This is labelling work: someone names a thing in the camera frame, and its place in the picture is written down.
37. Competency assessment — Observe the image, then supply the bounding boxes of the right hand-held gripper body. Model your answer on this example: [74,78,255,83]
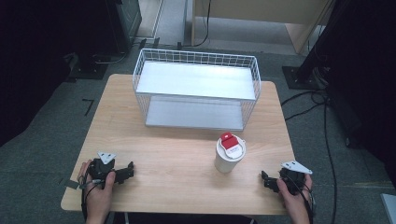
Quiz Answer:
[277,160,314,196]

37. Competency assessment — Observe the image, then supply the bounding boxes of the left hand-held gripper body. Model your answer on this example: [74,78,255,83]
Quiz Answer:
[87,150,118,189]

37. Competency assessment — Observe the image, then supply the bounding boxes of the person's right hand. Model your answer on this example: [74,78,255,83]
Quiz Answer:
[276,173,314,218]

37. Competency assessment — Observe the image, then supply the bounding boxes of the person's left hand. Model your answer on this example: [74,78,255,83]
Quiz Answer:
[77,159,117,218]

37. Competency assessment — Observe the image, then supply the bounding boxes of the white cup with red lid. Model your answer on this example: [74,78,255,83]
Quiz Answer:
[213,132,248,175]

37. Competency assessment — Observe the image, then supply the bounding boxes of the person's dark clothing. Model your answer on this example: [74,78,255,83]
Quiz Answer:
[112,212,260,224]

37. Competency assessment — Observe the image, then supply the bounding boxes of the pale blue box corner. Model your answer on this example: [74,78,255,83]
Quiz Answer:
[380,192,396,224]

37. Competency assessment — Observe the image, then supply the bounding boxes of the dark cabinet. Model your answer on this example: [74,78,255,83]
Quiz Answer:
[104,0,143,55]

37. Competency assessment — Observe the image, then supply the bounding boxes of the light wooden furniture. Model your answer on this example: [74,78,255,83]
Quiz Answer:
[190,0,334,54]

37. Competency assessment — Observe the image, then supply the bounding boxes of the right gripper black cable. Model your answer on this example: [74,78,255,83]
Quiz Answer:
[284,174,316,224]

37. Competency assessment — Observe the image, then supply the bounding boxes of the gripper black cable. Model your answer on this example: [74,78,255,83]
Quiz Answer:
[284,174,316,224]
[78,175,108,222]

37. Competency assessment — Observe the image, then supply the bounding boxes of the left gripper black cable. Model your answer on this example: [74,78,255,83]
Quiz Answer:
[78,175,108,222]

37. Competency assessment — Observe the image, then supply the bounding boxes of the long black floor cable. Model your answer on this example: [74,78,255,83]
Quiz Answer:
[322,92,340,224]

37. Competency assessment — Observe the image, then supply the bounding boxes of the looped black floor cable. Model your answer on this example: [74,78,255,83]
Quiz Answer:
[279,89,328,122]

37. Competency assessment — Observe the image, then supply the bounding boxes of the white wire shelf rack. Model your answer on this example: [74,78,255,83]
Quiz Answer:
[132,48,262,132]

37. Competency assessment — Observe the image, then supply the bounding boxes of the black stand with base plate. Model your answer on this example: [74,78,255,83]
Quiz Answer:
[281,0,340,91]

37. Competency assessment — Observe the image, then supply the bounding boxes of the thin black floor cable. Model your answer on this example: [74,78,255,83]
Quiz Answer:
[92,37,148,65]

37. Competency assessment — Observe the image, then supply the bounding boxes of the black hanging cable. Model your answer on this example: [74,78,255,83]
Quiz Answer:
[177,0,213,49]

